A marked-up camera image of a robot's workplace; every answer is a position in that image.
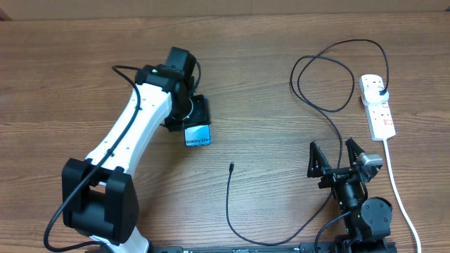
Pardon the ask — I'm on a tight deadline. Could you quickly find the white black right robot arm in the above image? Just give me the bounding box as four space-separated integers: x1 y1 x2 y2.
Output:
307 138 397 253

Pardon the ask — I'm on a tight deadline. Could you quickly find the white charger plug adapter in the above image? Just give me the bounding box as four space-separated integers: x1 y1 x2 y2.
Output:
361 86 390 106

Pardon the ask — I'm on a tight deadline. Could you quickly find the black USB charging cable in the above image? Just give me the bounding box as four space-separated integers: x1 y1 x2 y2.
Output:
226 39 390 247

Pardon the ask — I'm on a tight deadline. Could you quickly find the blue Galaxy smartphone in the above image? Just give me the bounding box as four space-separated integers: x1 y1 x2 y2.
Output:
184 125 211 147

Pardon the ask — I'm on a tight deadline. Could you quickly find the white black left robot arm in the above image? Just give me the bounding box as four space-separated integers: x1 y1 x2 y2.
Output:
55 47 211 252

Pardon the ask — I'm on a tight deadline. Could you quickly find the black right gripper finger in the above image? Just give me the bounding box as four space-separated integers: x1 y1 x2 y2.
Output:
307 141 331 178
345 138 365 168

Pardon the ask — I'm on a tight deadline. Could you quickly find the white power strip cord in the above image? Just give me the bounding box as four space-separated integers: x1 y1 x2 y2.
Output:
382 138 423 253

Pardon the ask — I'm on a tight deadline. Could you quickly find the white power strip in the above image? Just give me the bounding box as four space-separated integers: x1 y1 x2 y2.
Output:
359 74 396 141

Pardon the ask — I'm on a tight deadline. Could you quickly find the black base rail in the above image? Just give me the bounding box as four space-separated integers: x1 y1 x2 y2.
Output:
84 240 398 253

